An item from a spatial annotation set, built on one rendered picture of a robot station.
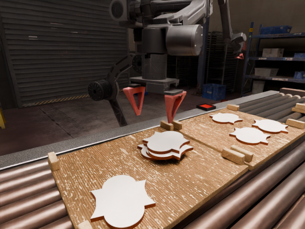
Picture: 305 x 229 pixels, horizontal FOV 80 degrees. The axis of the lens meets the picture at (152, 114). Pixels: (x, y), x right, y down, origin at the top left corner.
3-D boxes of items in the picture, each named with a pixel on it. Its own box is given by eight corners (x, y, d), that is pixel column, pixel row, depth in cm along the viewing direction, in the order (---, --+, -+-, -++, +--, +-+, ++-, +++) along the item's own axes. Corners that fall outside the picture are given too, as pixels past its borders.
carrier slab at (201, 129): (166, 128, 75) (166, 124, 74) (225, 110, 97) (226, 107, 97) (252, 171, 48) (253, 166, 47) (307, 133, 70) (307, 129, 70)
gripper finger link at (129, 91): (139, 110, 52) (139, 77, 49) (160, 115, 48) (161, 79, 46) (123, 116, 47) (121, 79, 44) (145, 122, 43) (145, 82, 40)
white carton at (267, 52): (261, 57, 461) (263, 48, 454) (268, 57, 475) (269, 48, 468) (276, 57, 432) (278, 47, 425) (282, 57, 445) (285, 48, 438)
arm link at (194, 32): (166, 49, 50) (162, 14, 45) (209, 49, 45) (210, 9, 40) (145, 66, 42) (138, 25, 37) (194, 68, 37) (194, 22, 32)
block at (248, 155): (228, 154, 53) (229, 145, 52) (232, 152, 54) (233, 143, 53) (249, 164, 48) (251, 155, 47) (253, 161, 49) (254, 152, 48)
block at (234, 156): (220, 156, 52) (221, 147, 51) (223, 154, 53) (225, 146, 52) (241, 166, 47) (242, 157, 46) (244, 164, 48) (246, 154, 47)
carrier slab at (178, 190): (48, 164, 51) (47, 159, 50) (161, 128, 74) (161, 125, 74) (95, 286, 24) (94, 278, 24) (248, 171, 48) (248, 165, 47)
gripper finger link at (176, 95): (160, 115, 49) (161, 79, 46) (184, 121, 45) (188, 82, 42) (145, 122, 43) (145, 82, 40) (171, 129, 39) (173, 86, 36)
